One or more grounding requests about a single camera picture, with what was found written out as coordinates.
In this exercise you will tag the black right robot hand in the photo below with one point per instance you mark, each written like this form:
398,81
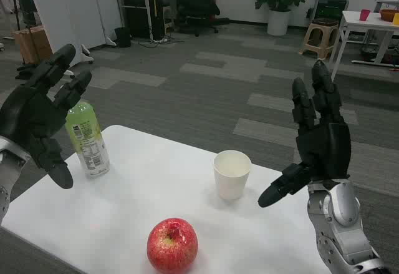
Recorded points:
327,149

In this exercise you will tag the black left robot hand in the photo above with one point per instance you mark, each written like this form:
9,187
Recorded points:
28,115

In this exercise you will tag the green water bottle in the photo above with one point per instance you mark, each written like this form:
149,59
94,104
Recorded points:
90,149

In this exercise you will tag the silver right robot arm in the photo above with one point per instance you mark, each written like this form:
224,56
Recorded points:
343,224

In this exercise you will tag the black bag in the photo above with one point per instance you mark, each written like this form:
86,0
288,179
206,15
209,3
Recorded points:
26,71

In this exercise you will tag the brown cardboard box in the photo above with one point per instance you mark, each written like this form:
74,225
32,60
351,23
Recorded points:
31,44

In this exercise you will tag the white paper cup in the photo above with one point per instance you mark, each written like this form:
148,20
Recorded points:
230,183

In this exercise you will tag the black tripod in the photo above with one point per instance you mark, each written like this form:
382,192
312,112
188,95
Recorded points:
15,5

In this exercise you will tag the beige plastic stool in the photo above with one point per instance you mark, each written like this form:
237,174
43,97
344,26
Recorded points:
321,33

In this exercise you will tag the white folding partition screen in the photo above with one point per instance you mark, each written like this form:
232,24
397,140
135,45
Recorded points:
71,5

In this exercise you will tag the black waste bin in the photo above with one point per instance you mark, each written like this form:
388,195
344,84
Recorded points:
123,37

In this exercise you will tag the white work table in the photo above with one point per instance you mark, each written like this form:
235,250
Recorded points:
355,22

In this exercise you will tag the pink plastic cup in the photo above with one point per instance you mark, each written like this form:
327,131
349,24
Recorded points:
365,15

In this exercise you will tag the black computer tower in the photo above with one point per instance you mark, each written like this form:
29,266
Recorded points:
137,18

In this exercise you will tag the brown bowl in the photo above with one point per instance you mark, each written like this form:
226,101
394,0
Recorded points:
386,15

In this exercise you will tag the yellow plastic cup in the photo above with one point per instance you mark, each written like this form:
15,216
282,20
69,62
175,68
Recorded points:
396,19

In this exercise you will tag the white power strip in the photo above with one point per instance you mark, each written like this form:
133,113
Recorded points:
160,40

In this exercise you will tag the white side table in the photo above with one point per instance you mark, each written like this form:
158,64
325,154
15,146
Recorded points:
386,1

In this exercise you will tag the red apple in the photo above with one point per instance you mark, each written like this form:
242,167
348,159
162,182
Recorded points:
171,249

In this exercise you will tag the black mesh office chair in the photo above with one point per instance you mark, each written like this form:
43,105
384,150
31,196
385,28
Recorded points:
199,2

